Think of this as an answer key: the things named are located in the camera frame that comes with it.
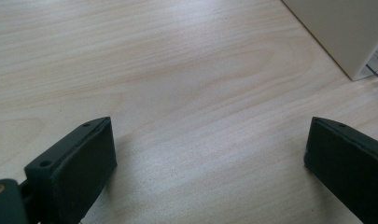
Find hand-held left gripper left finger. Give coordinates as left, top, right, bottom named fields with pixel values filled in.
left=23, top=116, right=119, bottom=224

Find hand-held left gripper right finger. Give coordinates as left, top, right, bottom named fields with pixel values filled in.
left=303, top=116, right=378, bottom=224

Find cream box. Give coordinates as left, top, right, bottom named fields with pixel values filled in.
left=281, top=0, right=378, bottom=82

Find black cable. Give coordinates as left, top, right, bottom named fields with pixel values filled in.
left=365, top=50, right=378, bottom=78

